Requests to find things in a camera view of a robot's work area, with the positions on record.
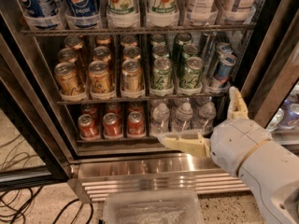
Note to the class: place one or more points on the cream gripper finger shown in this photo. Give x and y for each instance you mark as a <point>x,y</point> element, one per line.
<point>237,107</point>
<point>193,143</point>

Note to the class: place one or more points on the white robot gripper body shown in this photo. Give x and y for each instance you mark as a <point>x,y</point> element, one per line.
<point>237,146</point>

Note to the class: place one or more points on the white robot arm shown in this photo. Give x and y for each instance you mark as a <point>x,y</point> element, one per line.
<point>270,171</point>

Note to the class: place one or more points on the open glass fridge door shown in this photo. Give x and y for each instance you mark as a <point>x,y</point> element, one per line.
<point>273,59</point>

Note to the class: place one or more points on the purple can right compartment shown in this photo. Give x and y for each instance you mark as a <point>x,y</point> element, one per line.
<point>290,118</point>

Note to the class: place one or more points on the front right green can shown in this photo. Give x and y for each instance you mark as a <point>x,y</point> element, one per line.
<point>191,74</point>

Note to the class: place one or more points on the front right red can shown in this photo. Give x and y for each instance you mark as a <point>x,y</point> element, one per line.
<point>135,123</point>

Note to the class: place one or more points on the red can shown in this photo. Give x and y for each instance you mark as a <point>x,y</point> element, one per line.
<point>87,126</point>
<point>112,125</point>
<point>135,123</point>

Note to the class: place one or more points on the front left green can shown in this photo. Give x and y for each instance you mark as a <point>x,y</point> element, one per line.
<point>162,74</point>

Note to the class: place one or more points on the middle row right green can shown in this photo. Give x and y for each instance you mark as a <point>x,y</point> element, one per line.
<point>188,50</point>

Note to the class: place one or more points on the row green can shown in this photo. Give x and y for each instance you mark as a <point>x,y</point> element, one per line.
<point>188,50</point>
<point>160,51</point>

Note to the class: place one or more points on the front middle red can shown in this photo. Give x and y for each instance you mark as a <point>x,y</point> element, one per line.
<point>112,125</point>

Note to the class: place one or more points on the middle row left green can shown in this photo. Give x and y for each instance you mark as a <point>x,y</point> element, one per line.
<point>160,51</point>

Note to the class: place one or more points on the steel fridge base grille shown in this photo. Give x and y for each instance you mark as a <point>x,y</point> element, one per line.
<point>94,181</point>

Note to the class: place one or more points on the front left red can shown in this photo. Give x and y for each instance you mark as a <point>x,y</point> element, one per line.
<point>87,126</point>

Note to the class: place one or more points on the row gold can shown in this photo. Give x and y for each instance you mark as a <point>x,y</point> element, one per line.
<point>132,53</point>
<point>103,54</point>
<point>68,62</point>

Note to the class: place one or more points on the front left gold can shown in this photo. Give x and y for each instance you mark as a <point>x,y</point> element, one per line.
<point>67,78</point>

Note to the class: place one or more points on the middle row left gold can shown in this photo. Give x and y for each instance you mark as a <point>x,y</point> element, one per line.
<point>68,62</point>

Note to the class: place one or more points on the middle water bottle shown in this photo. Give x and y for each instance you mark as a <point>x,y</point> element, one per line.
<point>183,118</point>

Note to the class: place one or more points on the water bottle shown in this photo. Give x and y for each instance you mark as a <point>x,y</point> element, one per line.
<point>204,117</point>
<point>183,118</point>
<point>160,119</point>

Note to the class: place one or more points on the right water bottle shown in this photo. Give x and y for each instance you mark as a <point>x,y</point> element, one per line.
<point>204,117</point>

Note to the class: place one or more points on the left water bottle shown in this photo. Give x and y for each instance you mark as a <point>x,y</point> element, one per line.
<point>160,119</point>

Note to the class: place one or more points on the clear plastic bin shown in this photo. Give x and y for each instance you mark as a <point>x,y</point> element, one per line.
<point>164,206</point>

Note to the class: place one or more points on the left pepsi bottle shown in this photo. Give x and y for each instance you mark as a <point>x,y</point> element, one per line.
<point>40,8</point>

